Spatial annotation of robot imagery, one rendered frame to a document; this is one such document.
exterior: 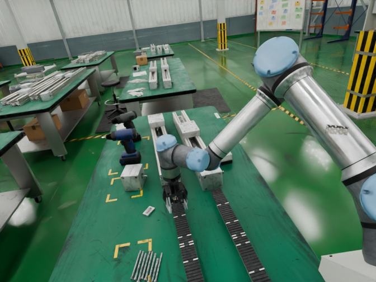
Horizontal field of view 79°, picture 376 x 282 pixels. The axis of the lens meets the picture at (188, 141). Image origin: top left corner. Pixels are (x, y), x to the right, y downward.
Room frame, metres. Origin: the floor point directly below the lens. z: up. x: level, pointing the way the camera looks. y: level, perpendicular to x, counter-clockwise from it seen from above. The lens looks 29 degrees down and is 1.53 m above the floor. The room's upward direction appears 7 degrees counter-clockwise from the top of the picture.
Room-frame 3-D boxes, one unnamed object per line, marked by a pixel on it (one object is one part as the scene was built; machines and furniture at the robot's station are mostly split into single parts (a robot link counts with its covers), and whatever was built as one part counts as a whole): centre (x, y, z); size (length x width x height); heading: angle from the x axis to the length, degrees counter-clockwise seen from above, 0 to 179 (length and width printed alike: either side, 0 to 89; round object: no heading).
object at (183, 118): (1.33, -0.01, 0.82); 0.80 x 0.10 x 0.09; 9
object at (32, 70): (5.33, 3.08, 0.50); 1.03 x 0.55 x 1.01; 9
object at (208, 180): (0.90, -0.10, 0.83); 0.12 x 0.09 x 0.10; 99
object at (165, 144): (0.70, 0.08, 1.11); 0.09 x 0.08 x 0.11; 53
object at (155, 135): (1.30, 0.17, 0.82); 0.80 x 0.10 x 0.09; 9
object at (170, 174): (0.71, 0.08, 1.03); 0.08 x 0.08 x 0.05
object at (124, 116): (1.45, 0.42, 0.89); 0.20 x 0.08 x 0.22; 121
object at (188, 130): (1.33, -0.01, 0.87); 0.16 x 0.11 x 0.07; 9
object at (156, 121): (1.55, 0.21, 0.87); 0.16 x 0.11 x 0.07; 9
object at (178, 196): (0.70, 0.08, 0.95); 0.09 x 0.08 x 0.12; 9
